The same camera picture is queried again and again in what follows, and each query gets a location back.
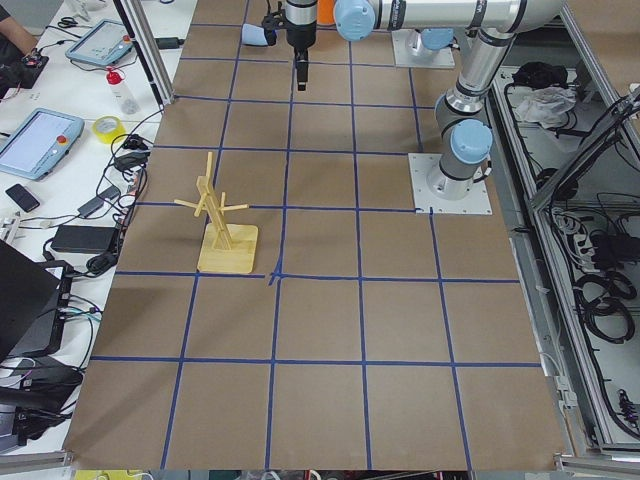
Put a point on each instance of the black gripper empty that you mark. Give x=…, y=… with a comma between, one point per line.
x=300, y=37

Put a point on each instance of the light blue cup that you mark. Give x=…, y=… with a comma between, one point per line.
x=257, y=36

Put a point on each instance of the grey robot arm with cup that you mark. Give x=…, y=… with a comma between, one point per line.
x=467, y=141

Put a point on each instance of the wooden cup tree stand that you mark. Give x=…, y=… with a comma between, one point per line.
x=226, y=248

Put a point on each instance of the orange cylinder container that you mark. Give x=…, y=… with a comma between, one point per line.
x=325, y=15

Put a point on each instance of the red cap squeeze bottle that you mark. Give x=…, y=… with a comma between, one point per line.
x=123, y=95

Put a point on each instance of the upper teach pendant tablet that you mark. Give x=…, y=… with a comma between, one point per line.
x=103, y=45

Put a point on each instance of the teach pendant tablet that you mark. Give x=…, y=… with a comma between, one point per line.
x=103, y=45
x=40, y=143

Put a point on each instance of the yellow tape roll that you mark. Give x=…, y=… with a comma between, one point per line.
x=108, y=129

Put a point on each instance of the white crumpled cloth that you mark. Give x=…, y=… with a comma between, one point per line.
x=548, y=107

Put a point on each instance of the lower teach pendant tablet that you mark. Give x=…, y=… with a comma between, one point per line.
x=40, y=143

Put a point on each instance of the black power adapter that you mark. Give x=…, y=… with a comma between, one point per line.
x=83, y=239

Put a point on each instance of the black smartphone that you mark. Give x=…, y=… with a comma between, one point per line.
x=22, y=198

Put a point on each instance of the black computer case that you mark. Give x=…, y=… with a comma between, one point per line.
x=32, y=297

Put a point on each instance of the aluminium frame post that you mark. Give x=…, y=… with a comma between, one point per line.
x=134, y=19

